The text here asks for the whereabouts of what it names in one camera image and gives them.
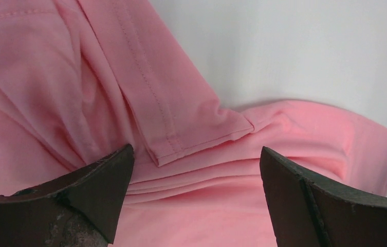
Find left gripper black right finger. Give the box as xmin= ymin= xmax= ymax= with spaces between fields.
xmin=260 ymin=147 xmax=387 ymax=246

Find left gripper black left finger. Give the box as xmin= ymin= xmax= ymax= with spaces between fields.
xmin=0 ymin=145 xmax=134 ymax=246

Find pink t-shirt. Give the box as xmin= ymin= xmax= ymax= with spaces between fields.
xmin=0 ymin=1 xmax=387 ymax=246

